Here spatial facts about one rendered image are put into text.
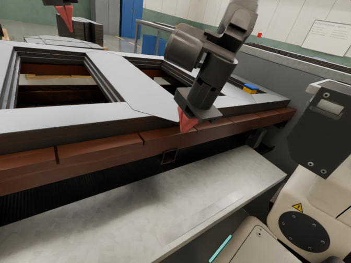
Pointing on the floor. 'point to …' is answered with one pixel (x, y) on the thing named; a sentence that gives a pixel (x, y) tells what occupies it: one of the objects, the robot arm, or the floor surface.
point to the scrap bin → (150, 45)
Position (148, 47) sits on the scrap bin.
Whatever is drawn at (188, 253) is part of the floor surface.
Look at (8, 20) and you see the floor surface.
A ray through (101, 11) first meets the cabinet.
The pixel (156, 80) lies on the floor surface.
